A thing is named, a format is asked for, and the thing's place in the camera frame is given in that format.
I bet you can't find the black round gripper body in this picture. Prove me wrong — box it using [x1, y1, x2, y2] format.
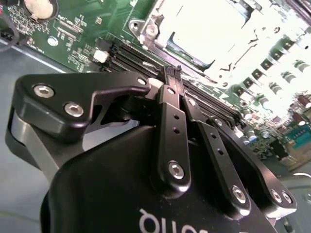
[40, 125, 278, 233]

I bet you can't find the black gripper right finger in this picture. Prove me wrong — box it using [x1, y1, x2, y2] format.
[173, 65, 297, 220]

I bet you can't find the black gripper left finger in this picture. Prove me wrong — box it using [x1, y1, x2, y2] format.
[4, 67, 192, 196]

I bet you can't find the square CPU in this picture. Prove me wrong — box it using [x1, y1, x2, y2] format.
[170, 0, 258, 71]

